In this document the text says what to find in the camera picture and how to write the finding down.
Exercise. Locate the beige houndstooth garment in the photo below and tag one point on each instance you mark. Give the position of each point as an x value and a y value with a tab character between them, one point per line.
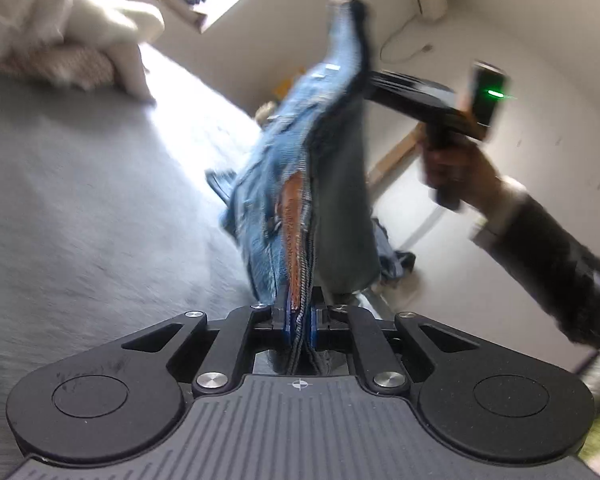
65	62

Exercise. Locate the grey bed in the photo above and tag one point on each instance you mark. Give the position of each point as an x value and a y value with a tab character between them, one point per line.
80	200

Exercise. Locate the blue jeans with leather patch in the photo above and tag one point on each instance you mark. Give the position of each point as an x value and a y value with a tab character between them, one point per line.
290	160

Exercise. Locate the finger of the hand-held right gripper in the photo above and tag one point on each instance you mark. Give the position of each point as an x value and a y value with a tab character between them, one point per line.
392	96
405	81

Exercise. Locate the dark cloth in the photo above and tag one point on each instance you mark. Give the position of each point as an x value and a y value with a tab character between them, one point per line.
392	255

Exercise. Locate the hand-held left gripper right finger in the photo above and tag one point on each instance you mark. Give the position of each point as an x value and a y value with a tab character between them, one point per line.
314	332

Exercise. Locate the yellow box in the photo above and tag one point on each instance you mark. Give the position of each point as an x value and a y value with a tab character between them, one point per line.
286	87

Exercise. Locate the cream fleece garment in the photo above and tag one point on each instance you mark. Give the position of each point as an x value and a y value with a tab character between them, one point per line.
112	20

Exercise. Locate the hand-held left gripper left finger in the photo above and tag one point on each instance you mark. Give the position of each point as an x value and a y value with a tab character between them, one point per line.
286	330

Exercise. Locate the person's right hand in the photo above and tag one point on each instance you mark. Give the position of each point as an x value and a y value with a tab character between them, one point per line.
475	175

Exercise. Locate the person's right forearm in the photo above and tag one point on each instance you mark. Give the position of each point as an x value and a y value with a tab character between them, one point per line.
545	250

